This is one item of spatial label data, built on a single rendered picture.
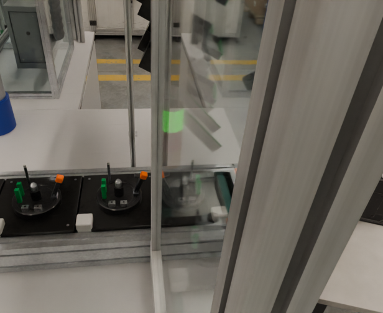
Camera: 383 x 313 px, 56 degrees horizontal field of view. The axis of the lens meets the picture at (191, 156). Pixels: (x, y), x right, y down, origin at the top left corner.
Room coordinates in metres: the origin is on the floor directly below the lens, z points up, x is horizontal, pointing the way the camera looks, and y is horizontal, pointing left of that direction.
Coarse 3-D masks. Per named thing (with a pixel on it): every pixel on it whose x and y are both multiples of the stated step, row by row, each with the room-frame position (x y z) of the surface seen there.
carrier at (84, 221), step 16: (96, 176) 0.91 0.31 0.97; (112, 176) 0.92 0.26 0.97; (128, 176) 0.92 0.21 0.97; (96, 192) 0.84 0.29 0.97; (112, 192) 0.82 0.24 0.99; (128, 192) 0.83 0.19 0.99; (144, 192) 0.85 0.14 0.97; (80, 208) 0.76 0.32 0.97; (96, 208) 0.77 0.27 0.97; (112, 208) 0.75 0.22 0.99; (128, 208) 0.76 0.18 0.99; (144, 208) 0.78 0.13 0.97; (80, 224) 0.68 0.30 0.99; (96, 224) 0.70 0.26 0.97; (112, 224) 0.71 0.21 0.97; (128, 224) 0.71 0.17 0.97; (144, 224) 0.72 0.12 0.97
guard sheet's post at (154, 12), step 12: (156, 0) 0.63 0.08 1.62; (156, 12) 0.63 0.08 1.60; (156, 24) 0.63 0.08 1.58; (156, 36) 0.63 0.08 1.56; (156, 48) 0.63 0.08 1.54; (156, 60) 0.63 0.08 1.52; (156, 72) 0.63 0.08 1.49; (156, 84) 0.63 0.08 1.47; (156, 96) 0.63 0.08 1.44; (156, 108) 0.63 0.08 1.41; (156, 120) 0.63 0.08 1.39; (156, 132) 0.63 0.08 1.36; (156, 144) 0.63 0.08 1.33; (156, 156) 0.63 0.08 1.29; (156, 168) 0.63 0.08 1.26; (156, 180) 0.63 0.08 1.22; (156, 192) 0.63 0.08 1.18; (156, 204) 0.63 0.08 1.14; (156, 216) 0.64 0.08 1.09
